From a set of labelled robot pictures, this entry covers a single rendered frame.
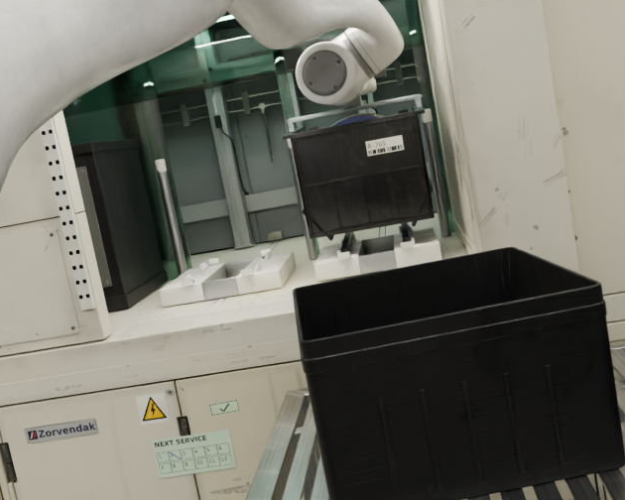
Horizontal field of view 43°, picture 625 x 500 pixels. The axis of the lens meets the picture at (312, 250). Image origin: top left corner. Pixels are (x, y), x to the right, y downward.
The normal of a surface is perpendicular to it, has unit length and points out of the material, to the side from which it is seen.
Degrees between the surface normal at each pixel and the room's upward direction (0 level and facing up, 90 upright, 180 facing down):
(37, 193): 90
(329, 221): 94
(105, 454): 90
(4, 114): 91
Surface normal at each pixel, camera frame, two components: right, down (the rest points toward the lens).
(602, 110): -0.10, 0.15
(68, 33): 0.86, -0.17
